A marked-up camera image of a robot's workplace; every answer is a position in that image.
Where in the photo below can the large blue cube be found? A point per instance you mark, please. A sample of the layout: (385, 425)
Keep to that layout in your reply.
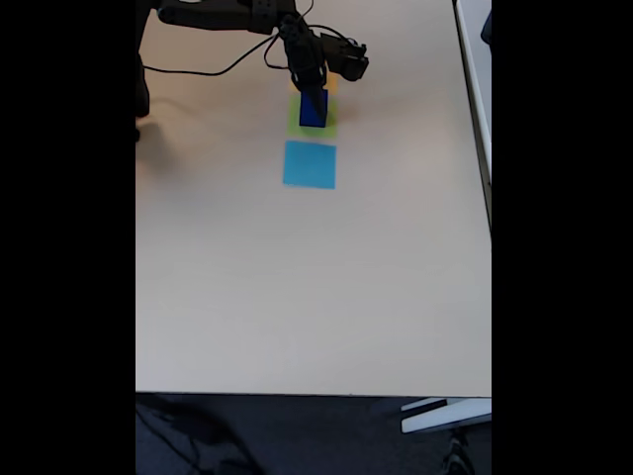
(307, 116)

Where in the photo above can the orange paper square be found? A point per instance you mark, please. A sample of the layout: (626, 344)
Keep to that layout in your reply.
(332, 84)

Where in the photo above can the green paper square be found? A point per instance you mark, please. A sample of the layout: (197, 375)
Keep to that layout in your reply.
(334, 128)

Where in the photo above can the light blue paper square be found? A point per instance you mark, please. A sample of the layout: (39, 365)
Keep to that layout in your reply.
(309, 165)

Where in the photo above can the white neighbouring desk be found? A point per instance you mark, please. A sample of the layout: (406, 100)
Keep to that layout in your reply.
(477, 74)

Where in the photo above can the dark object on desk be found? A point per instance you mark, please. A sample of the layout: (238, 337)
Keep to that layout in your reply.
(487, 27)

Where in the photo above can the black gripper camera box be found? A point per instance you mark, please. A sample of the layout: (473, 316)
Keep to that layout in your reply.
(348, 57)

